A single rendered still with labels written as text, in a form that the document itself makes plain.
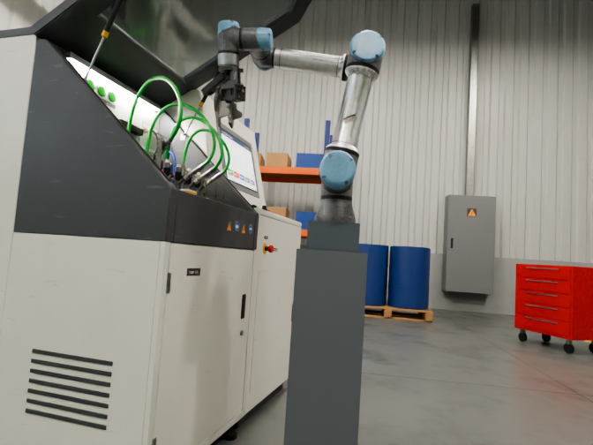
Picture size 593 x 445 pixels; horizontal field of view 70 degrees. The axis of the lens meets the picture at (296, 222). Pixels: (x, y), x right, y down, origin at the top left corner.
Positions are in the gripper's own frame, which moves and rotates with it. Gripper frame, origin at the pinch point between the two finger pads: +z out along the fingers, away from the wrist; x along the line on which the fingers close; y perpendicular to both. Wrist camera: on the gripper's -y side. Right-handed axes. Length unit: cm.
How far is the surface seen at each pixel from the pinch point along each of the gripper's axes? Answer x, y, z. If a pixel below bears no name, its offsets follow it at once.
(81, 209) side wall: -44, -22, 28
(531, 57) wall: 801, 118, -172
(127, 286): -46, -1, 49
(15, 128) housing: -43, -55, 4
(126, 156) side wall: -37.7, -8.9, 11.8
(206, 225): -17.2, 5.1, 34.8
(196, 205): -23.5, 5.8, 27.1
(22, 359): -58, -35, 75
